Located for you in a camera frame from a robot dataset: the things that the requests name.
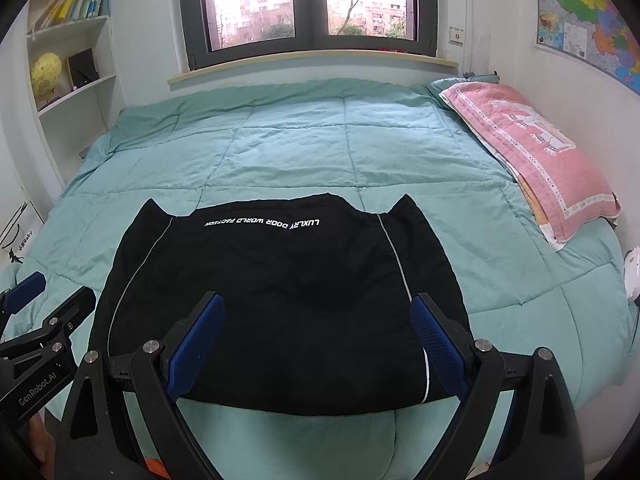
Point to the teal quilt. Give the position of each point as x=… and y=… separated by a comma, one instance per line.
x=310, y=150

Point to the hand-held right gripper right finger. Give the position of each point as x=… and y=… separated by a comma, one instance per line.
x=440, y=345

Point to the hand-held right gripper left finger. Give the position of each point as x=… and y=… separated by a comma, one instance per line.
x=195, y=340

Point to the black box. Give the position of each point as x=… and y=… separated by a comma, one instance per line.
x=82, y=67

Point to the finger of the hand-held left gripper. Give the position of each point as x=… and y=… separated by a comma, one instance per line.
x=60, y=320
x=22, y=292

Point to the white object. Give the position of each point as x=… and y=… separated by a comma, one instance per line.
x=632, y=275

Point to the cream windowsill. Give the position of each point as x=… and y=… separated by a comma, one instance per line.
x=310, y=67

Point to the white panel with black drawings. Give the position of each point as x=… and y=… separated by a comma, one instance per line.
x=20, y=230

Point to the white bookshelf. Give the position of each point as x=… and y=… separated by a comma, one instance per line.
x=90, y=110

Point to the dark framed window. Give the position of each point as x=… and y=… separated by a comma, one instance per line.
x=310, y=5

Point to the teal pillow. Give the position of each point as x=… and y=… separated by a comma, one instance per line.
x=460, y=82

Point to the yellow globe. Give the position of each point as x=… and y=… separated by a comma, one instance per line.
x=45, y=72

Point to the white wall switch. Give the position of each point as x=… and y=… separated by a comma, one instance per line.
x=457, y=35

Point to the colourful wall map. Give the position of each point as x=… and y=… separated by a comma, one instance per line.
x=585, y=5

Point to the black hooded jacket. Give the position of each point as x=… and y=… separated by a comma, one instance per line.
x=280, y=290

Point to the pink patterned pillow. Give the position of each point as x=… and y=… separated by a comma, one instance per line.
x=535, y=160

